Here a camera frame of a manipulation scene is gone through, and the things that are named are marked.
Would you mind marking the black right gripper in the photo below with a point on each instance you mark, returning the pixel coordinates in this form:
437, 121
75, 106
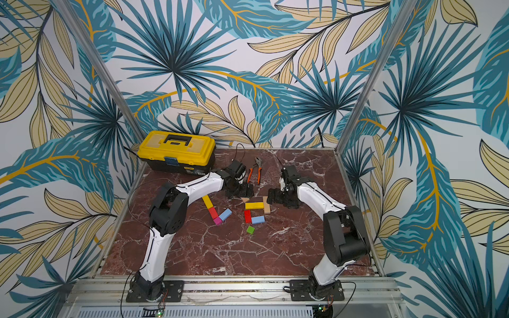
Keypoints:
281, 195

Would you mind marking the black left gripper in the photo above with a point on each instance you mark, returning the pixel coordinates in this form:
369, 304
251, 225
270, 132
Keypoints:
244, 193

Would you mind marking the natural wood long block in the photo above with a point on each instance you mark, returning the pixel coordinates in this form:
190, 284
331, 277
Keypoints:
267, 207

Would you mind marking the yellow long block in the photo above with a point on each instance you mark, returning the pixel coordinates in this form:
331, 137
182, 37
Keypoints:
254, 205

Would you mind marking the light blue block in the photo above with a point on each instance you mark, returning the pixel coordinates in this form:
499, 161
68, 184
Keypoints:
227, 213
258, 220

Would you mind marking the red block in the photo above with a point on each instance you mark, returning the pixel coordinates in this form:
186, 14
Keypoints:
213, 213
247, 216

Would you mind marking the yellow short block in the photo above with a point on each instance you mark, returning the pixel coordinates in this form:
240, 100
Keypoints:
208, 202

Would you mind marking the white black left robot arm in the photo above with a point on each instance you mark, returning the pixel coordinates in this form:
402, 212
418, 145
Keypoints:
168, 214

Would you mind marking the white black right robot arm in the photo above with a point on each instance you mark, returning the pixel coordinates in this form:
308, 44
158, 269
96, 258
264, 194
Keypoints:
345, 238

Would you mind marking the orange groove joint pliers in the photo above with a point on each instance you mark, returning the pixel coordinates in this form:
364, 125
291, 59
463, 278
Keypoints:
256, 167

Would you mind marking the light blue flat block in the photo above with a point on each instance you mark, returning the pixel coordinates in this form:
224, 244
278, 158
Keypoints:
258, 220

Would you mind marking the green small cube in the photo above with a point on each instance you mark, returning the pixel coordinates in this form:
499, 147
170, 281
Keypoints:
250, 229

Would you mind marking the yellow black toolbox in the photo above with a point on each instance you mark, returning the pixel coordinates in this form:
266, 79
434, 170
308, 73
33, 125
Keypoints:
178, 153

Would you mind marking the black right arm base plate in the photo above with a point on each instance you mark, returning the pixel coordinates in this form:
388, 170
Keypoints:
308, 291

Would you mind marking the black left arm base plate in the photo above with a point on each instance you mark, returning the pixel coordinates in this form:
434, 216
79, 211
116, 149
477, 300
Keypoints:
165, 291

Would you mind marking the aluminium front rail frame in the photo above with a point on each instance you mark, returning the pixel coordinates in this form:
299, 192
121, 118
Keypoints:
238, 296

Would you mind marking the silver aluminium corner post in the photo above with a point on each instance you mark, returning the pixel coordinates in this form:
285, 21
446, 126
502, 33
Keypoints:
384, 54

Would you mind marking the silver left corner post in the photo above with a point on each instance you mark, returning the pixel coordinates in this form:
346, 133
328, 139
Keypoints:
84, 34

